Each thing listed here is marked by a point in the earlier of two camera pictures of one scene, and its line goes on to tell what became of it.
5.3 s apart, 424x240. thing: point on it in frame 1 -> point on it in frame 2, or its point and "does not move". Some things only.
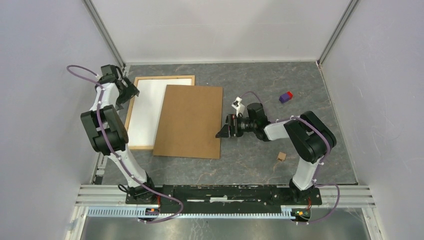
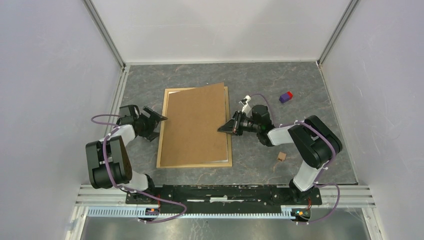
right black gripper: x=232 y=120 does not move
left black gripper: x=131 y=92 -> x=150 y=135
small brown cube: x=281 y=156 does not move
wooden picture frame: x=145 y=109 -> x=228 y=163
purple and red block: x=286 y=97 does not move
